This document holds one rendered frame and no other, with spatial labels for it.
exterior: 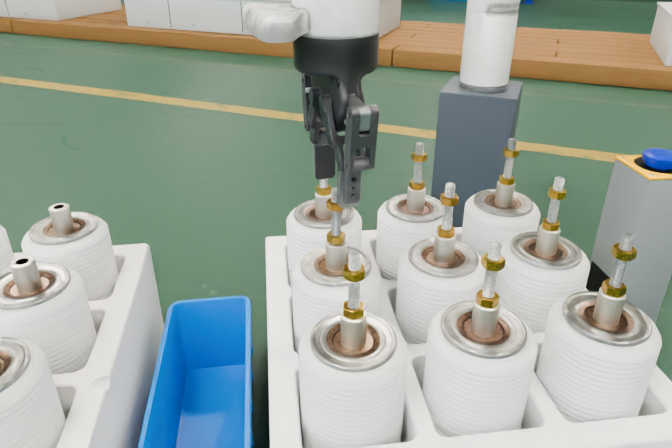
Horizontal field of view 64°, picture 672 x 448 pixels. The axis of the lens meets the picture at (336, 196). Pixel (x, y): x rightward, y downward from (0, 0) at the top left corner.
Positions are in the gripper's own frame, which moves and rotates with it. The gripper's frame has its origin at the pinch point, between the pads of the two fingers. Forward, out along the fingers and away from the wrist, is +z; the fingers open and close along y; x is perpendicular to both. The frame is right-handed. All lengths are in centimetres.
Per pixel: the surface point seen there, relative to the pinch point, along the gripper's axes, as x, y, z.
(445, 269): -10.3, -5.1, 9.9
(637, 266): -38.8, -5.1, 16.2
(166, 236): 16, 58, 35
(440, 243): -10.6, -3.3, 7.8
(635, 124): -134, 78, 35
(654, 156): -39.8, -2.6, 2.3
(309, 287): 3.7, -2.3, 10.5
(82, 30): 40, 305, 30
